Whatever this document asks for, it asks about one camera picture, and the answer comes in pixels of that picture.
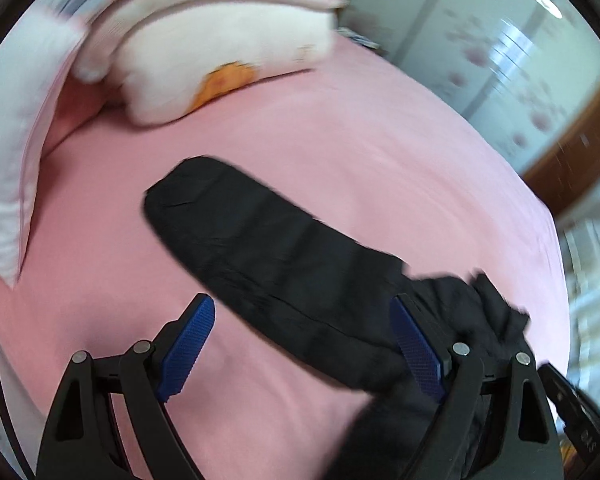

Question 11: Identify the furniture under white lace cloth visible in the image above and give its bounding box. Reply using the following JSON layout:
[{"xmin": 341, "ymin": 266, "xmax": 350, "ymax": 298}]
[{"xmin": 560, "ymin": 215, "xmax": 600, "ymax": 361}]

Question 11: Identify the white pillow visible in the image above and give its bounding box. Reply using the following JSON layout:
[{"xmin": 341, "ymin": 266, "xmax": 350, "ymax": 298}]
[{"xmin": 0, "ymin": 15, "xmax": 88, "ymax": 288}]

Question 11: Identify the pink bed sheet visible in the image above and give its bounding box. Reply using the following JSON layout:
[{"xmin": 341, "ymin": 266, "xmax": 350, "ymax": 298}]
[{"xmin": 0, "ymin": 35, "xmax": 568, "ymax": 480}]

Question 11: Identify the brown wooden door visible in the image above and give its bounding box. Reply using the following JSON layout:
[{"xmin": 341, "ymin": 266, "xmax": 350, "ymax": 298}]
[{"xmin": 522, "ymin": 80, "xmax": 600, "ymax": 216}]

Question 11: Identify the floral sliding door wardrobe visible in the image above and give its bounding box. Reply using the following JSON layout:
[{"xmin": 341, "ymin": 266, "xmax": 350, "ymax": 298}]
[{"xmin": 340, "ymin": 0, "xmax": 600, "ymax": 171}]

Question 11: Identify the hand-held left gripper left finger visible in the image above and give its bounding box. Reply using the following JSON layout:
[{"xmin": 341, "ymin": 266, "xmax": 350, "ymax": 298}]
[{"xmin": 35, "ymin": 292, "xmax": 217, "ymax": 480}]

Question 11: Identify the black puffer jacket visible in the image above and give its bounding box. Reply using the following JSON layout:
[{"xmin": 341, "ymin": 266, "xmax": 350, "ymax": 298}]
[{"xmin": 144, "ymin": 156, "xmax": 531, "ymax": 480}]

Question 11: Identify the round ceiling lamp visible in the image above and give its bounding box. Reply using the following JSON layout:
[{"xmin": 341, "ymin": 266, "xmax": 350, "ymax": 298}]
[{"xmin": 527, "ymin": 0, "xmax": 563, "ymax": 18}]

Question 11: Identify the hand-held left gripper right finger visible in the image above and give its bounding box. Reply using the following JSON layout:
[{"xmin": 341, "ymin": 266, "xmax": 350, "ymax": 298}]
[{"xmin": 389, "ymin": 294, "xmax": 566, "ymax": 480}]

